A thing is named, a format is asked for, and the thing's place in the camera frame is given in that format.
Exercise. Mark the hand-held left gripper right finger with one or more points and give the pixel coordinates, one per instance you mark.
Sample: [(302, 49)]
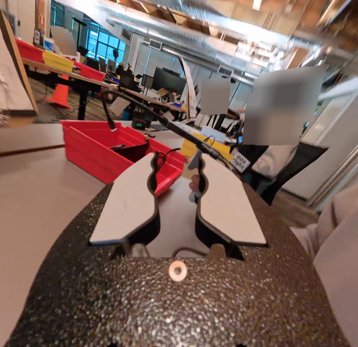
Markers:
[(229, 207)]

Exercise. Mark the red storage bin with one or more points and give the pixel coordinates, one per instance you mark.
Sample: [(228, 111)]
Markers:
[(29, 51), (88, 71)]

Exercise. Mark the grey desk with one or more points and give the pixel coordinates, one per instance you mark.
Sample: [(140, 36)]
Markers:
[(42, 184)]

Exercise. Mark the yellow storage bin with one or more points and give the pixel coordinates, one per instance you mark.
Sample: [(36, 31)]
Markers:
[(57, 61)]

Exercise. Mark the person's right hand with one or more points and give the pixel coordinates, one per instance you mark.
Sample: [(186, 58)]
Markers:
[(195, 183)]

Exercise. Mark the person's grey sweatshirt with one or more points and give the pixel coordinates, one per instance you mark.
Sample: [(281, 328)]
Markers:
[(335, 254)]

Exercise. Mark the yellow plastic bin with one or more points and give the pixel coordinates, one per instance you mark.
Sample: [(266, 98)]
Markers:
[(201, 148)]

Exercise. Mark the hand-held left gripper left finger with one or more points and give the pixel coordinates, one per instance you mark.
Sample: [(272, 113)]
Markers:
[(125, 207)]

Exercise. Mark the orange traffic cone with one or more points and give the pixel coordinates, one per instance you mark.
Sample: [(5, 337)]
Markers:
[(60, 96)]

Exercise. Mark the black monitor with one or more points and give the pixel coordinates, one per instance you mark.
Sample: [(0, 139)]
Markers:
[(169, 79)]

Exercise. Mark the red plastic bin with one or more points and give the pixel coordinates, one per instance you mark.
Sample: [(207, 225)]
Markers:
[(92, 145)]

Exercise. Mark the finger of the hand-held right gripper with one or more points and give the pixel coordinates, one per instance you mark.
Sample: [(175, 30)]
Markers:
[(194, 160)]

